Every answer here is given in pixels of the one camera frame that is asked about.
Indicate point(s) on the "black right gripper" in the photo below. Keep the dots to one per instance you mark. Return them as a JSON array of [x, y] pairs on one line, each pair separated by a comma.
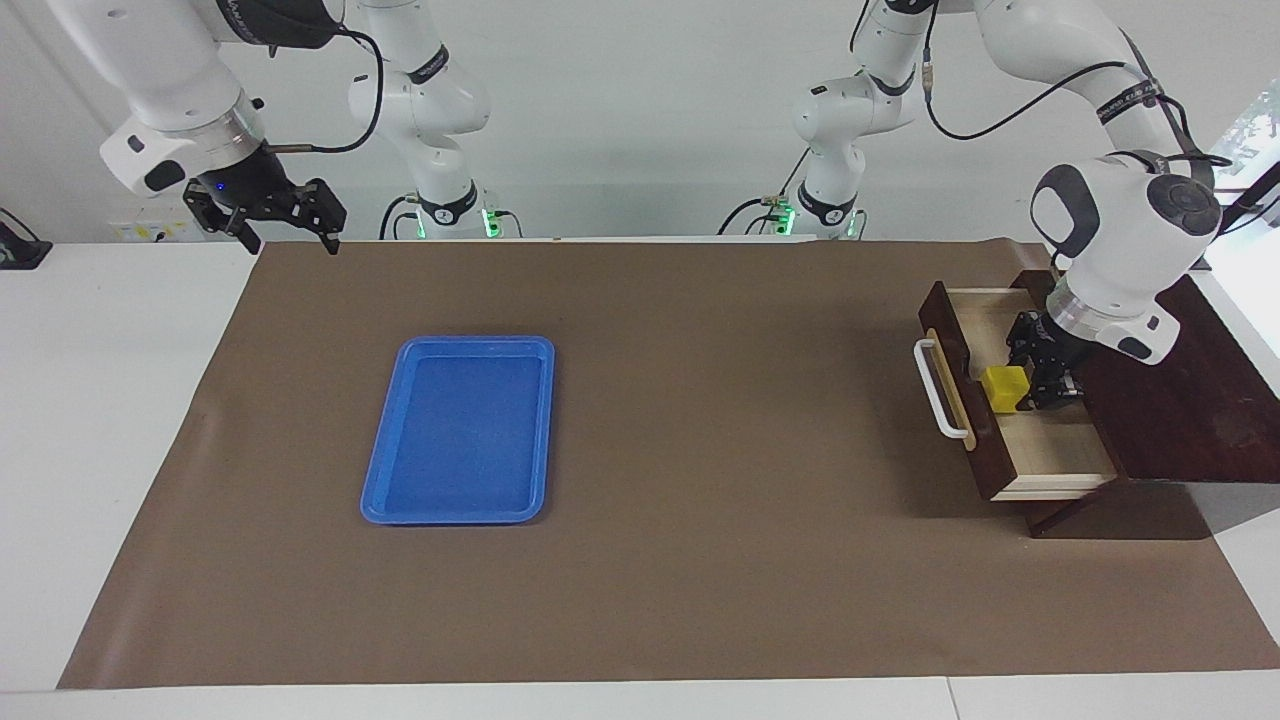
[[245, 185]]

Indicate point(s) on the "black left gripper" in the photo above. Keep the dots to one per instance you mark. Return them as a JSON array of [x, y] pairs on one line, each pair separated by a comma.
[[1050, 340]]

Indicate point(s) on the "yellow cube block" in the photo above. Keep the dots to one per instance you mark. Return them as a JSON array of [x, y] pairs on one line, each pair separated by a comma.
[[1006, 390]]

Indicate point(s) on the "wooden drawer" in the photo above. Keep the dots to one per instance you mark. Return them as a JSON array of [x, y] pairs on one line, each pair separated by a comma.
[[1050, 455]]

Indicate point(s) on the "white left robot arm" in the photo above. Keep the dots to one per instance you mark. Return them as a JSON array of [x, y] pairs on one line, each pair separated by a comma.
[[1120, 230]]

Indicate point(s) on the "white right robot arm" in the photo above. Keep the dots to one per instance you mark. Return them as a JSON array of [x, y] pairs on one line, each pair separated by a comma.
[[170, 80]]

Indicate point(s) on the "dark wooden cabinet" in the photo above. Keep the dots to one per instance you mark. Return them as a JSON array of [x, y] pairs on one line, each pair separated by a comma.
[[1190, 420]]

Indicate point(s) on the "black device on table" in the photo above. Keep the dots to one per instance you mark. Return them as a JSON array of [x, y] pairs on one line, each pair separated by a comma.
[[20, 250]]

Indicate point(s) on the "blue plastic tray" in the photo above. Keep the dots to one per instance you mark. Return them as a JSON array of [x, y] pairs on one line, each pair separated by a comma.
[[460, 430]]

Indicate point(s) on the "brown table mat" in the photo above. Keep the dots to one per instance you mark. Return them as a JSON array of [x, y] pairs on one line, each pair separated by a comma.
[[700, 500]]

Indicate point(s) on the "yellow labelled wall outlet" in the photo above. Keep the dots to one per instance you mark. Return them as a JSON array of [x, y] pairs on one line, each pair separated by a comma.
[[150, 231]]

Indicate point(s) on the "black camera stand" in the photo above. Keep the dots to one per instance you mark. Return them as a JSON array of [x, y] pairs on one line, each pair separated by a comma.
[[1255, 195]]

